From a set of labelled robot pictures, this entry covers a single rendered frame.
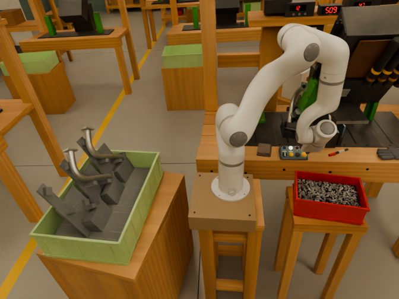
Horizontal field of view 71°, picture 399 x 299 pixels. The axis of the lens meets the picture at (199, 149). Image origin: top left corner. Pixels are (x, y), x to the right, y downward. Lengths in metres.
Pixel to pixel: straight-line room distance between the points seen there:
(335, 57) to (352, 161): 0.76
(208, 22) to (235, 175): 1.04
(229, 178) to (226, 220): 0.18
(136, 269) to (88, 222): 0.31
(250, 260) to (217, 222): 0.40
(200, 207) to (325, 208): 0.59
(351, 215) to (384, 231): 1.22
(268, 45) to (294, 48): 0.94
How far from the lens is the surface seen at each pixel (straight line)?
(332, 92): 1.21
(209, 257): 1.61
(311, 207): 1.45
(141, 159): 1.69
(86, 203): 1.46
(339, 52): 1.15
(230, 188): 1.32
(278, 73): 1.06
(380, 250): 2.57
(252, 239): 1.46
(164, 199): 1.57
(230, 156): 1.20
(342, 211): 1.48
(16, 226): 3.03
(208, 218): 1.27
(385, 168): 1.84
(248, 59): 2.06
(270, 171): 1.68
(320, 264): 2.19
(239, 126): 1.07
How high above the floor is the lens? 1.92
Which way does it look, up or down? 37 degrees down
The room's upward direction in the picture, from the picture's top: 4 degrees counter-clockwise
